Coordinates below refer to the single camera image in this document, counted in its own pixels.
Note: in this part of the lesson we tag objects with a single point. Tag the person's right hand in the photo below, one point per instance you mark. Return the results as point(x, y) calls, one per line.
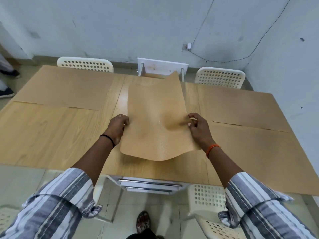
point(202, 131)

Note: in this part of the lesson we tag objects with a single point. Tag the person's left hand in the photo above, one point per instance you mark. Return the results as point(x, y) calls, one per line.
point(116, 129)

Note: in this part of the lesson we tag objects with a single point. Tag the stack of beige placemats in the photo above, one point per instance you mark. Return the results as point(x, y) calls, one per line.
point(154, 116)

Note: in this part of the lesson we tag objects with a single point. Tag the beige textured placemat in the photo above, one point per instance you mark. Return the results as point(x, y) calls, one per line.
point(239, 107)
point(269, 159)
point(67, 87)

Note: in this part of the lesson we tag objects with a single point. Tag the person's left forearm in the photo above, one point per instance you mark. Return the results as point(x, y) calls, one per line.
point(94, 161)

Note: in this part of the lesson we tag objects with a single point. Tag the person's right forearm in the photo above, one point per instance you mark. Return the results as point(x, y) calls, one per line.
point(224, 166)

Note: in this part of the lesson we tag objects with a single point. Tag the black wrist thread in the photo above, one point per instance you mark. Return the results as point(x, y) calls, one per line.
point(109, 139)

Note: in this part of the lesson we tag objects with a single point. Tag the orange wrist thread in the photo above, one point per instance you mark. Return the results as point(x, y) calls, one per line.
point(213, 149)

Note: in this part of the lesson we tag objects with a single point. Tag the white perforated plastic chair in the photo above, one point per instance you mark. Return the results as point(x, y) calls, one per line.
point(5, 217)
point(84, 64)
point(206, 196)
point(219, 77)

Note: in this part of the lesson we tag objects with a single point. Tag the light wooden table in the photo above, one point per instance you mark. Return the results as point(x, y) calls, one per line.
point(49, 136)

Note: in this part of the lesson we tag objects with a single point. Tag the brown patterned sandal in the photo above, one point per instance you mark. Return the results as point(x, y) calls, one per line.
point(143, 221)

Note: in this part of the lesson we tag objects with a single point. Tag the grey white striped shirt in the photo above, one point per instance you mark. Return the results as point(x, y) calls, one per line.
point(49, 209)

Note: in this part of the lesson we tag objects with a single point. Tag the black trousers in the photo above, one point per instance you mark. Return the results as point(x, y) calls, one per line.
point(142, 234)

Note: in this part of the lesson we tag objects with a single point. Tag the white wall socket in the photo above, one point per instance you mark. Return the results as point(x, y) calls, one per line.
point(187, 46)

